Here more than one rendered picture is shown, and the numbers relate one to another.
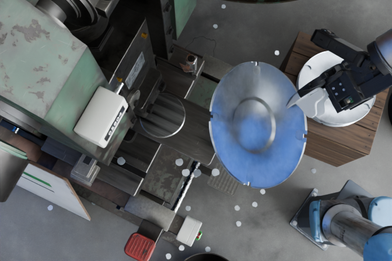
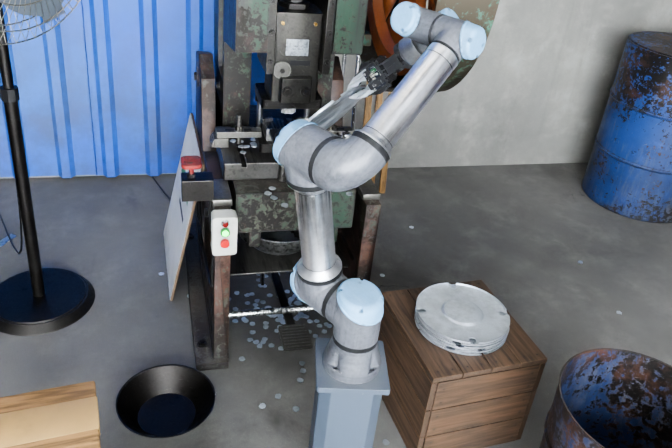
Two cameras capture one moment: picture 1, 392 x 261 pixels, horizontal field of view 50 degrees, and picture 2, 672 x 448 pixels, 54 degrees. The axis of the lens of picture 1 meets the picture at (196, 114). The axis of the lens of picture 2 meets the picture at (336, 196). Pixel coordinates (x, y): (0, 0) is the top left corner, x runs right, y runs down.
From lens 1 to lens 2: 1.73 m
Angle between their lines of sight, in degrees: 52
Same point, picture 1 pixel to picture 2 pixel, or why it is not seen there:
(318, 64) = (465, 292)
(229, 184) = (293, 341)
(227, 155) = not seen: hidden behind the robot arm
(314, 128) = (407, 326)
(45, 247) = (122, 286)
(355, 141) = (433, 361)
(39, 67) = not seen: outside the picture
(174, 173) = (261, 189)
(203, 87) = not seen: hidden behind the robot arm
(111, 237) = (165, 320)
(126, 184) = (228, 159)
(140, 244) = (194, 159)
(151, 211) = (221, 190)
